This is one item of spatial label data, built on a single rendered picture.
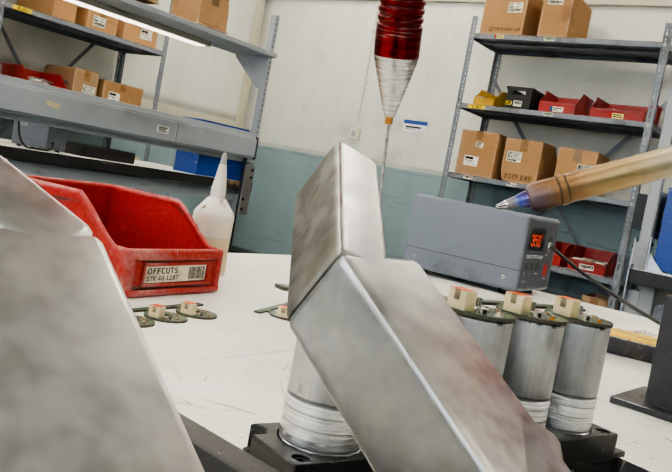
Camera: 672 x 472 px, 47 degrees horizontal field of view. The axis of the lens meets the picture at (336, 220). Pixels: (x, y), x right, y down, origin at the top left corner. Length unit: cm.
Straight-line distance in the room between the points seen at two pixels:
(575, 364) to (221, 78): 615
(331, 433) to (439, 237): 73
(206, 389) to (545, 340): 14
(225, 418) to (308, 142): 589
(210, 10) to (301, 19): 313
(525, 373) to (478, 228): 65
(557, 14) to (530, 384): 461
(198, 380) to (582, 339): 16
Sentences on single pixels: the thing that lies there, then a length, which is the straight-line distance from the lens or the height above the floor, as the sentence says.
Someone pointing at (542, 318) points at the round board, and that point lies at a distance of 27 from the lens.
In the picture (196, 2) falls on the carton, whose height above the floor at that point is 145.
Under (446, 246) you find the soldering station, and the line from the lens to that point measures 93.
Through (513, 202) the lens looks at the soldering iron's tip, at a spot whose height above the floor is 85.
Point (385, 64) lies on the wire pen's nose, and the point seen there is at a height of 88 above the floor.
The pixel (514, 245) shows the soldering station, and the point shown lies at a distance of 90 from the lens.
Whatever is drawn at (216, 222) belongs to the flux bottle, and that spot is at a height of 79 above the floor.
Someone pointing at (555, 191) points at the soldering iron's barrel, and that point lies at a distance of 21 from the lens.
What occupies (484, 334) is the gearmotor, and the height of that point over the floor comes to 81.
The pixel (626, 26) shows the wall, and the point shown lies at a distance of 525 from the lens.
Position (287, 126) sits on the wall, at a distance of 633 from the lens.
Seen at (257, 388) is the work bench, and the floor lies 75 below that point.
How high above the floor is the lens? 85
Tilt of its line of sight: 3 degrees down
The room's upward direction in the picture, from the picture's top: 11 degrees clockwise
